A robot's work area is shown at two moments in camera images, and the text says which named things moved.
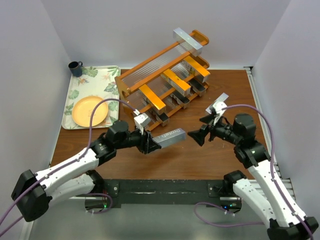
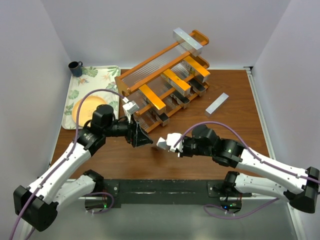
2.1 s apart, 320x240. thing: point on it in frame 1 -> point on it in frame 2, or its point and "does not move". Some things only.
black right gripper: [198, 135] -> [184, 153]
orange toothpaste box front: [199, 71] does not move
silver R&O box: [163, 119] does not move
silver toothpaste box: [187, 42] does not move
